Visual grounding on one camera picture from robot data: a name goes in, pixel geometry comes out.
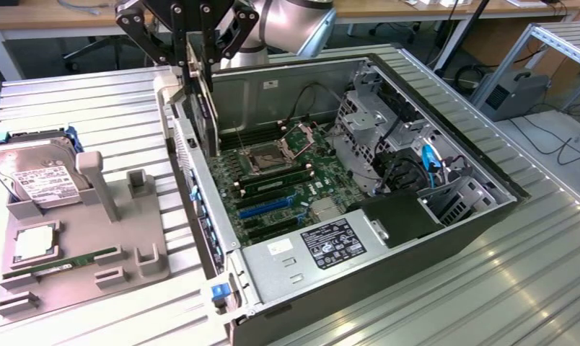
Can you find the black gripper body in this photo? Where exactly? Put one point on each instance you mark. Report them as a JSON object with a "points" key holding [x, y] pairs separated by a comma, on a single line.
{"points": [[194, 14]]}

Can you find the graphics card with metal bracket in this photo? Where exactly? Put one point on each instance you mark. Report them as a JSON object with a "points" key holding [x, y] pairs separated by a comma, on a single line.
{"points": [[206, 115]]}

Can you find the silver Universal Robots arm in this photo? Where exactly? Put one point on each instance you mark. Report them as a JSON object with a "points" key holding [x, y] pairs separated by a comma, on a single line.
{"points": [[290, 21]]}

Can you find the black office chair base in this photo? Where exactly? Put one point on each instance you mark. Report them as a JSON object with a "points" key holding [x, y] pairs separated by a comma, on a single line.
{"points": [[90, 49]]}

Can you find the black RAM slot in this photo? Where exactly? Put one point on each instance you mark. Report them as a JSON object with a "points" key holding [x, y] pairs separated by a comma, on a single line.
{"points": [[250, 135], [253, 140], [249, 130]]}

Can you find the thin metal locking lever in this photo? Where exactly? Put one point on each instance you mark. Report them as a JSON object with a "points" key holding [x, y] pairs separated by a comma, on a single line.
{"points": [[242, 140]]}

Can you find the blue plastic disk caddy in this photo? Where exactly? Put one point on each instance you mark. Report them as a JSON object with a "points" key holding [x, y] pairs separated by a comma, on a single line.
{"points": [[75, 138]]}

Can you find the metal socket cover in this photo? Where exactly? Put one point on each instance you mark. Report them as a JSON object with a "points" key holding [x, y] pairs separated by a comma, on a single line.
{"points": [[283, 144]]}

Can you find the CPU socket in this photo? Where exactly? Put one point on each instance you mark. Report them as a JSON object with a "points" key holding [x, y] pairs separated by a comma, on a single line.
{"points": [[266, 156]]}

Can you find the silver metal disk bay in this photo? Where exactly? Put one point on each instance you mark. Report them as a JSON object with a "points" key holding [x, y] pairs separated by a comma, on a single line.
{"points": [[362, 119]]}

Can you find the silver hard disk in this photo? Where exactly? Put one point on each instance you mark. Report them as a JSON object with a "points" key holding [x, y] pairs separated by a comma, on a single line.
{"points": [[35, 169]]}

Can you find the long black expansion slot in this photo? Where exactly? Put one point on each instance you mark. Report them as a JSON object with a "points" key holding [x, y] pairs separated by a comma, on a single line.
{"points": [[275, 234], [261, 202], [270, 226]]}

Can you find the green motherboard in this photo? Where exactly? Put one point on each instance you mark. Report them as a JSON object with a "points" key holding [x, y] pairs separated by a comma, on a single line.
{"points": [[342, 187]]}

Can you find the silver finned chipset heatsink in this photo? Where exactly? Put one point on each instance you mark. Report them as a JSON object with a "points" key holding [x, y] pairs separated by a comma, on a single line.
{"points": [[326, 210]]}

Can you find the grey plastic parts rack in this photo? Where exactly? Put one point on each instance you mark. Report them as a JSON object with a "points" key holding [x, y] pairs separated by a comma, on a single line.
{"points": [[83, 238]]}

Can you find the silver CPU chip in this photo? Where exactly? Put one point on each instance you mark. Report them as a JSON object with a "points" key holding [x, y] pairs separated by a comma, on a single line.
{"points": [[35, 243]]}

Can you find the black plastic air shroud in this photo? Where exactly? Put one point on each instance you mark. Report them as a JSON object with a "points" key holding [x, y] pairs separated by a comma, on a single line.
{"points": [[401, 220]]}

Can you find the silver power supply unit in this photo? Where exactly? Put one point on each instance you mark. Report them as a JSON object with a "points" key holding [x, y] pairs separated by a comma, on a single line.
{"points": [[281, 266]]}

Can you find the green RAM stick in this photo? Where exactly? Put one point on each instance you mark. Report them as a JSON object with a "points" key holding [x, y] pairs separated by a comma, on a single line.
{"points": [[63, 265]]}

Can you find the perforated metal disk bay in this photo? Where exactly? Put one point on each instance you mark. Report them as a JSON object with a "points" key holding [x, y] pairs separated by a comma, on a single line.
{"points": [[455, 209]]}

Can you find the blue case latch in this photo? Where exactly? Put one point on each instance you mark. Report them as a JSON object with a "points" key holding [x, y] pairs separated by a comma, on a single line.
{"points": [[219, 292]]}

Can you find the open black PC case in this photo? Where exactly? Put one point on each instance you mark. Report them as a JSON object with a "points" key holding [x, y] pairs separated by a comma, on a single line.
{"points": [[462, 234]]}

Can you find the aluminium profile frame table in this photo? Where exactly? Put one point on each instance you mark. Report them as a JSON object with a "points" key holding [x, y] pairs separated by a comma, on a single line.
{"points": [[564, 37]]}

